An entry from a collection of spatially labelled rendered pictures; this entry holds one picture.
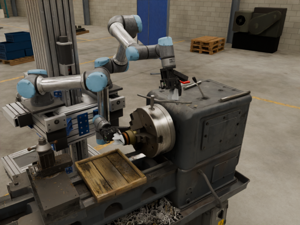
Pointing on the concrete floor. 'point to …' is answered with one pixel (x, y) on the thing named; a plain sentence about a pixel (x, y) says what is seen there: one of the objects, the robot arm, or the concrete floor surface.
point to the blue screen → (153, 21)
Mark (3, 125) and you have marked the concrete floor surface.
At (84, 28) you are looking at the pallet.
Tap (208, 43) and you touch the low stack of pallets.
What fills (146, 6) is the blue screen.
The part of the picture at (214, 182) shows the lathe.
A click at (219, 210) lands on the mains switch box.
